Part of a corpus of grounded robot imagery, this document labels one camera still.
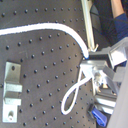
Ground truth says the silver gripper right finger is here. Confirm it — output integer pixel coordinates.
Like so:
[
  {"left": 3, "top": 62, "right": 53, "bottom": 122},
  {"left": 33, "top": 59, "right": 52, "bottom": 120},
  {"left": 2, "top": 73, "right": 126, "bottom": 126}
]
[{"left": 89, "top": 37, "right": 128, "bottom": 68}]

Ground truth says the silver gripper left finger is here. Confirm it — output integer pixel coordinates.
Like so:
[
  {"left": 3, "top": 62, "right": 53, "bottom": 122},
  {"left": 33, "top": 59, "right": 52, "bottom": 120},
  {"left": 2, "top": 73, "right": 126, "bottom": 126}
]
[{"left": 80, "top": 60, "right": 118, "bottom": 94}]

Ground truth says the white braided rope cable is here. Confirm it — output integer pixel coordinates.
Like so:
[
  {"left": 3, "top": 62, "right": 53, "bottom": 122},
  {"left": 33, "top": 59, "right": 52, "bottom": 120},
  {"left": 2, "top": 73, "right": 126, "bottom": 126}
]
[{"left": 0, "top": 22, "right": 90, "bottom": 116}]

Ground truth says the person in blue clothing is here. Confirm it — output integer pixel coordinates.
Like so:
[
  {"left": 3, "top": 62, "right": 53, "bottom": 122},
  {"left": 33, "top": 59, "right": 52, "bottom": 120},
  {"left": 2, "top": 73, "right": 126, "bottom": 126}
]
[{"left": 106, "top": 0, "right": 128, "bottom": 44}]

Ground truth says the blue plastic connector piece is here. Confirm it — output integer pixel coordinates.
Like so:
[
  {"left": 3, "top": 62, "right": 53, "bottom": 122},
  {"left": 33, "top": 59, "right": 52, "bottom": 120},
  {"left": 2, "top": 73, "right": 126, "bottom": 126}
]
[{"left": 91, "top": 107, "right": 107, "bottom": 127}]

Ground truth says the beige metal frame bar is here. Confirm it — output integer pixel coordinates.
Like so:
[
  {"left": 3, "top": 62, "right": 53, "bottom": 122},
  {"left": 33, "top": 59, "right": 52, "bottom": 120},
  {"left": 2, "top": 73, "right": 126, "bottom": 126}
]
[{"left": 81, "top": 0, "right": 98, "bottom": 52}]

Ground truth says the metal cable clip bracket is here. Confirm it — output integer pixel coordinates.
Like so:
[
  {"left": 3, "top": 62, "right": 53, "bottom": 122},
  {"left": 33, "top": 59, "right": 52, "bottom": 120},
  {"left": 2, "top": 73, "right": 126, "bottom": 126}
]
[{"left": 2, "top": 62, "right": 23, "bottom": 123}]

